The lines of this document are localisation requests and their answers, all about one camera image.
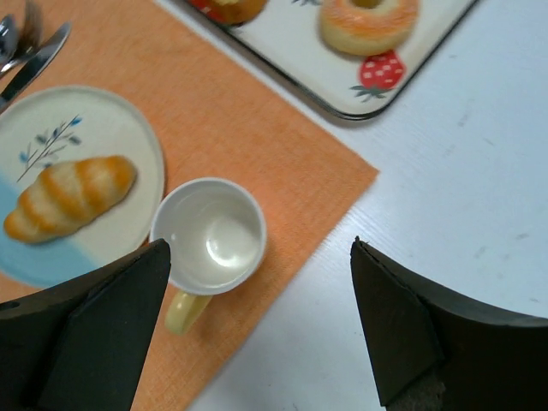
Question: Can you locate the silver fork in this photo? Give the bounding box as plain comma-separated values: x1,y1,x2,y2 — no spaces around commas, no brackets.
1,1,43,78

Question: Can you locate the yellow white mug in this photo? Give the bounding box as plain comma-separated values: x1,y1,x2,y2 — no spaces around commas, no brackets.
149,177,267,335

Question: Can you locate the silver table knife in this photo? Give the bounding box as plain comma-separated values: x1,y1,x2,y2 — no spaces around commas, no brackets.
1,21,72,112

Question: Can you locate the orange cloth placemat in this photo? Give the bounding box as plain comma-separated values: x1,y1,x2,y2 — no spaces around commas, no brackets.
0,0,380,411

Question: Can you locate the silver spoon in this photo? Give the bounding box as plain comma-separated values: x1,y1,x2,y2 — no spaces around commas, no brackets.
0,14,19,65

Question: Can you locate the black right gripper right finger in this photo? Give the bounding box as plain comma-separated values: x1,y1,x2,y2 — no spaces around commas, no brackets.
350,240,547,410

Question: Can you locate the strawberry pattern tray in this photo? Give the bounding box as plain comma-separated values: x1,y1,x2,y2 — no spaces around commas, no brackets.
183,0,479,122

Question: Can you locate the striped long bread roll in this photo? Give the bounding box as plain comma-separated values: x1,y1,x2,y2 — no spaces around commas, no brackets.
3,155,137,244

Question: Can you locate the glazed ring donut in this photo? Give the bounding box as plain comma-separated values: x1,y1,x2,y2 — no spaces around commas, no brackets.
319,0,420,57

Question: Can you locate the white blue leaf plate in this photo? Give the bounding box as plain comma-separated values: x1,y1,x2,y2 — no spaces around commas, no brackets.
1,86,165,288

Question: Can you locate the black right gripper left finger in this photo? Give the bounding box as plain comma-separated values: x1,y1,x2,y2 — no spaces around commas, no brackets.
1,239,170,410

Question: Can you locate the brown bread slice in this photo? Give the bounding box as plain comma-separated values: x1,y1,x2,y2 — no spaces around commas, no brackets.
204,0,268,25

